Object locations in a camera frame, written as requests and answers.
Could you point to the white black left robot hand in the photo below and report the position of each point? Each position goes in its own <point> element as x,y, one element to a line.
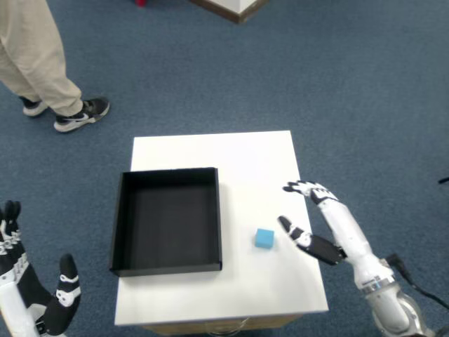
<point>33,291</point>

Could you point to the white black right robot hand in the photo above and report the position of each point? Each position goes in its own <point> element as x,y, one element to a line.
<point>345,228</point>

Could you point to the blue cube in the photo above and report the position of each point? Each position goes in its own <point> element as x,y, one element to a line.
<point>263,239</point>

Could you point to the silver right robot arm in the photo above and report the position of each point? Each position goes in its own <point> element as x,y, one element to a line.
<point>393,309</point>

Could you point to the black open box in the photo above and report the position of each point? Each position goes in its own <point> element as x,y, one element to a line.
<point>168,224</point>

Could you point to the black object tip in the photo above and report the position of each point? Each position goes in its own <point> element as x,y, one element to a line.
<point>444,180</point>

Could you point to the white top wooden table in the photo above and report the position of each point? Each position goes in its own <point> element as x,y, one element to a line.
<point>217,154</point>

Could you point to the clear glass jar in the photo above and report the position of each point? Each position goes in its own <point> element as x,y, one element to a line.
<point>224,328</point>

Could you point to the black white sneaker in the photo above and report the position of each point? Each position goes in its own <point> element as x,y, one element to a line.
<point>82,114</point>
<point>32,107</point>

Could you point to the beige trousers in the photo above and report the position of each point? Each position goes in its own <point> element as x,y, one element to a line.
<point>31,52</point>

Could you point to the white furniture with brown base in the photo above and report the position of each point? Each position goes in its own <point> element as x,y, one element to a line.
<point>238,7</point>

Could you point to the red object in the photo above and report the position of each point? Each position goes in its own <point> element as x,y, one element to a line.
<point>141,2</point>

